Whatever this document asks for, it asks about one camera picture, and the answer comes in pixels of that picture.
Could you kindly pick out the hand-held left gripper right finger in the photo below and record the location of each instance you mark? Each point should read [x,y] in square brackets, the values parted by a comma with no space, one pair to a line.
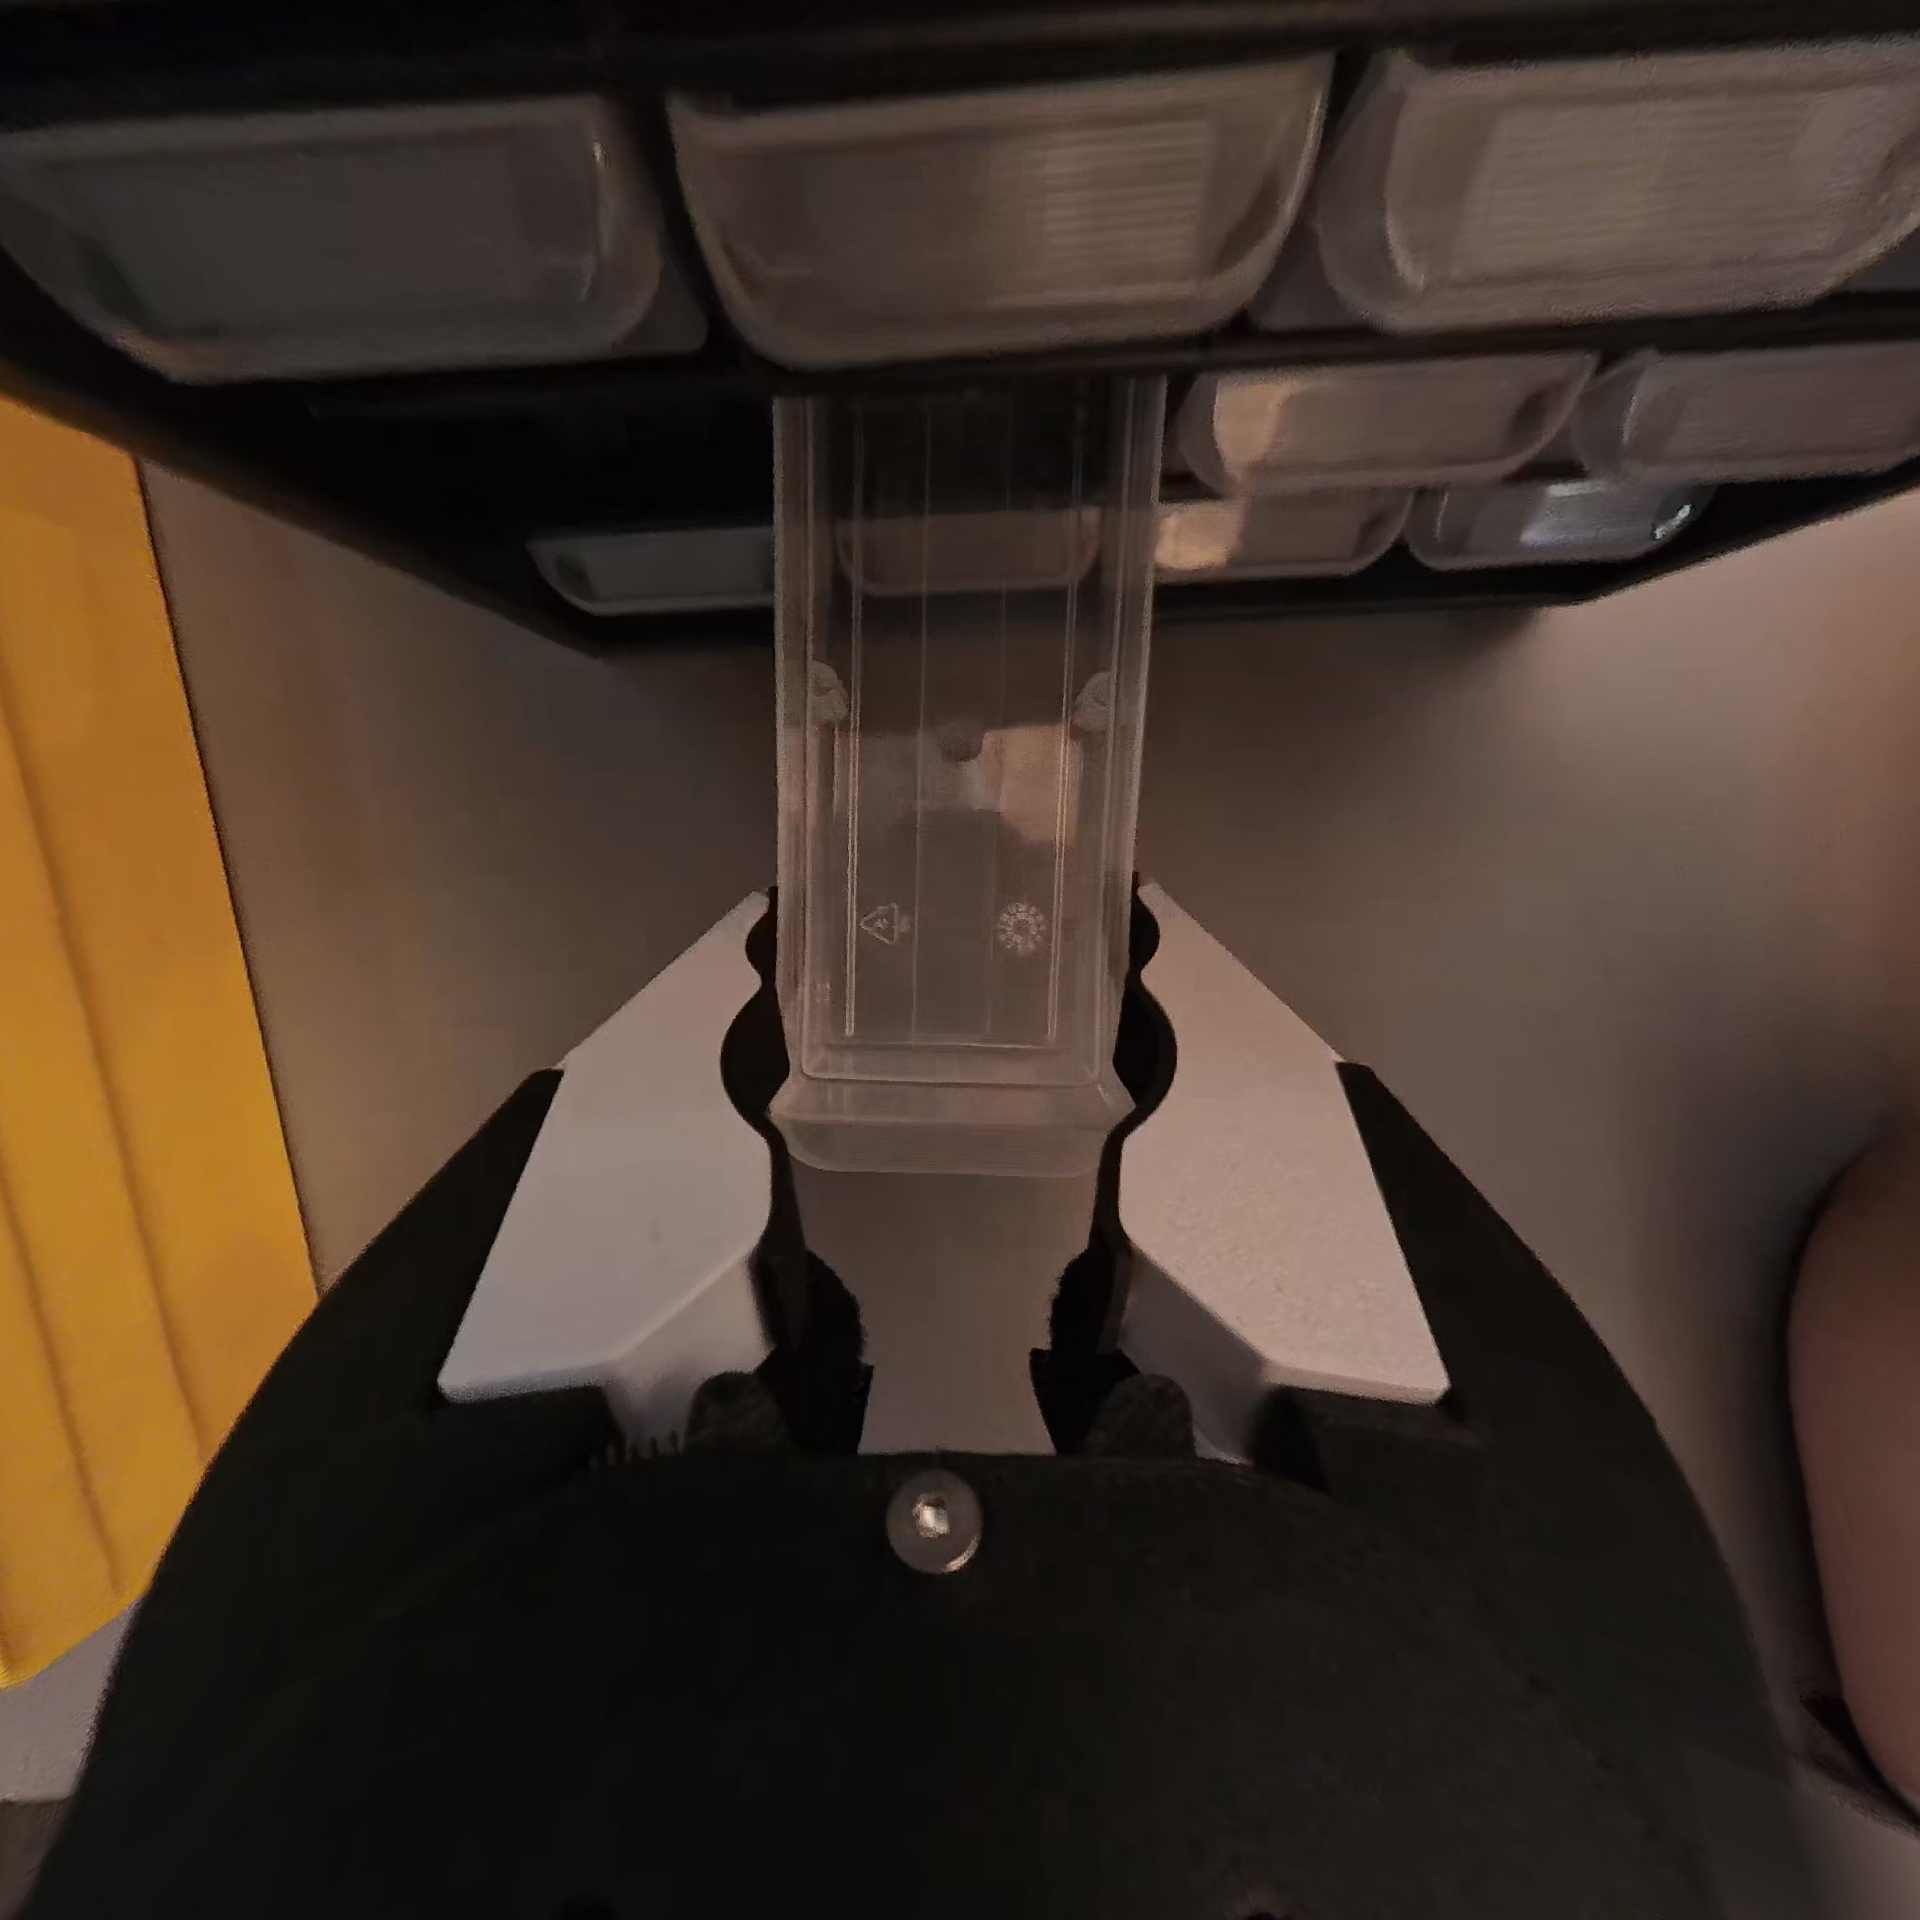
[1277,1201]

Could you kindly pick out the clear plastic drawer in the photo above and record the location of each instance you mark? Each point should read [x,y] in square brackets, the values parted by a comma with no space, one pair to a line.
[961,841]

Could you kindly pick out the yellow plastic bin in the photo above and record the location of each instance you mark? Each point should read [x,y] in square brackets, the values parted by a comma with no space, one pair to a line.
[121,975]

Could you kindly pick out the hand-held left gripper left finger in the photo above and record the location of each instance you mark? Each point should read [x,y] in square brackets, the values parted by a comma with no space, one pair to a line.
[629,1201]

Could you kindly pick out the rows of small translucent drawers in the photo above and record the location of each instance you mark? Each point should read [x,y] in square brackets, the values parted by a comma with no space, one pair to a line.
[975,212]

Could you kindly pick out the person's right forearm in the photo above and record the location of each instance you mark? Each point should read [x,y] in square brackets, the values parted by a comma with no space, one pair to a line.
[1868,1470]

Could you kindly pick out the black storage cabinet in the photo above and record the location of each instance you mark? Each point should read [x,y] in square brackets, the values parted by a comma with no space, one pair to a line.
[452,452]

